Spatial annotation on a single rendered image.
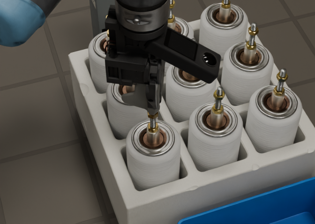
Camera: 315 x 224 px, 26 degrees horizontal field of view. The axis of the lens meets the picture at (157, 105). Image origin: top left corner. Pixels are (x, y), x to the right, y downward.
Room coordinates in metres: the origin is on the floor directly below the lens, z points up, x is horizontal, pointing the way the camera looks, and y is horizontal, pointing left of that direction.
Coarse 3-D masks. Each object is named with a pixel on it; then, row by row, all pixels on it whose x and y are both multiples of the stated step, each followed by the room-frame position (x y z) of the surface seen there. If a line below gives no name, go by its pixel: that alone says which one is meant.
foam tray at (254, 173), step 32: (96, 96) 0.84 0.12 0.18; (96, 128) 0.76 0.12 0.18; (96, 160) 0.80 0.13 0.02; (192, 160) 0.69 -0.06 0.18; (256, 160) 0.69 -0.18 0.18; (288, 160) 0.70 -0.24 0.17; (128, 192) 0.62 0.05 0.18; (160, 192) 0.62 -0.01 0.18; (192, 192) 0.63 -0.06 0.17; (224, 192) 0.65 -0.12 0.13; (256, 192) 0.68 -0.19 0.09
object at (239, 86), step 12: (228, 60) 0.87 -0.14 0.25; (228, 72) 0.85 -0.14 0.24; (240, 72) 0.84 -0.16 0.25; (252, 72) 0.84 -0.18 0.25; (264, 72) 0.84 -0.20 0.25; (228, 84) 0.85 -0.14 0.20; (240, 84) 0.84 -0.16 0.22; (252, 84) 0.83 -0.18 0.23; (264, 84) 0.84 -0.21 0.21; (228, 96) 0.85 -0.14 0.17; (240, 96) 0.83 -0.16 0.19
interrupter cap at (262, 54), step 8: (232, 48) 0.90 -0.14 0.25; (240, 48) 0.90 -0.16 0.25; (256, 48) 0.90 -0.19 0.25; (264, 48) 0.90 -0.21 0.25; (232, 56) 0.88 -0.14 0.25; (240, 56) 0.88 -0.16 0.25; (256, 56) 0.88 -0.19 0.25; (264, 56) 0.88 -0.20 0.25; (232, 64) 0.86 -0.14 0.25; (240, 64) 0.86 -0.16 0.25; (248, 64) 0.86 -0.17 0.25; (256, 64) 0.86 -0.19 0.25; (264, 64) 0.86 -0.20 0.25
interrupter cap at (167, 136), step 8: (136, 128) 0.71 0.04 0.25; (144, 128) 0.71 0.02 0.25; (160, 128) 0.71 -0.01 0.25; (168, 128) 0.71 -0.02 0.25; (136, 136) 0.69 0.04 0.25; (144, 136) 0.69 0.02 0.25; (160, 136) 0.69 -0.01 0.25; (168, 136) 0.69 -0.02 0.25; (136, 144) 0.67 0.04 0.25; (144, 144) 0.68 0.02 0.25; (152, 144) 0.68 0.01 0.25; (160, 144) 0.68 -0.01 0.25; (168, 144) 0.67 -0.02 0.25; (144, 152) 0.66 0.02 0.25; (152, 152) 0.66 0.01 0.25; (160, 152) 0.66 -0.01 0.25
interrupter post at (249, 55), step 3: (246, 48) 0.87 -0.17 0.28; (255, 48) 0.87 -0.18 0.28; (246, 51) 0.87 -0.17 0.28; (249, 51) 0.87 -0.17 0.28; (252, 51) 0.87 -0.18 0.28; (255, 51) 0.87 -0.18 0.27; (246, 54) 0.87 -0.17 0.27; (249, 54) 0.87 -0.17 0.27; (252, 54) 0.87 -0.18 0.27; (243, 57) 0.88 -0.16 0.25; (246, 57) 0.87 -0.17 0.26; (249, 57) 0.87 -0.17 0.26; (252, 57) 0.87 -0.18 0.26; (246, 60) 0.87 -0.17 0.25; (249, 60) 0.87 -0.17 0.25; (252, 60) 0.87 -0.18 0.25
